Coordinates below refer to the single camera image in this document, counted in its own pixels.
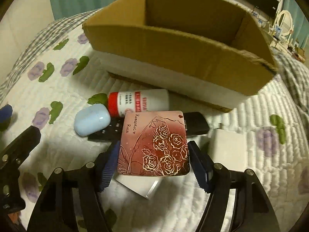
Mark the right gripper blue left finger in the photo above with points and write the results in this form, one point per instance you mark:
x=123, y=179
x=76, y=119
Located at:
x=54, y=209

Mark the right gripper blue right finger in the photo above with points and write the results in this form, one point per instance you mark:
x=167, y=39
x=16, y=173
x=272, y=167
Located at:
x=252, y=208

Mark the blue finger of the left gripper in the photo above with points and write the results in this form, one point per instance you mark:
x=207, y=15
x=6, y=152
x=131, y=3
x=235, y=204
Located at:
x=19, y=149
x=5, y=116

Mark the light blue earbuds case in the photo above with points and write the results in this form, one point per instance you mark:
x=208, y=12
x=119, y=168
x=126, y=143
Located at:
x=91, y=119

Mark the pink rose tin box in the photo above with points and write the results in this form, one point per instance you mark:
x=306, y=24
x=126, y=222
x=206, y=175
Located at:
x=154, y=144

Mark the white bottle red cap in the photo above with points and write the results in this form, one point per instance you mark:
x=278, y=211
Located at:
x=120, y=103

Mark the white power adapter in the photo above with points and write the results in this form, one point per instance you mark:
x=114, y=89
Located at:
x=228, y=148

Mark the floral quilted bedspread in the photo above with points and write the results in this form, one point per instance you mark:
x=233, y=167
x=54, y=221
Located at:
x=60, y=82

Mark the grey checked blanket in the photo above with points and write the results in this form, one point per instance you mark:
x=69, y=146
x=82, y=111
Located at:
x=44, y=40

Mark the white dressing table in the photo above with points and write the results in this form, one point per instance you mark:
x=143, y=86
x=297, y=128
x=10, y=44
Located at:
x=281, y=46

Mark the brown cardboard box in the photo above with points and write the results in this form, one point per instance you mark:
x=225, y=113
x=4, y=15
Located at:
x=209, y=50

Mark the white oval vanity mirror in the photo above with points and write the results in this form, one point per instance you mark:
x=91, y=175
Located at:
x=284, y=22

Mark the teal right curtain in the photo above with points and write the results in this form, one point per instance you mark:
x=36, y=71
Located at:
x=300, y=22

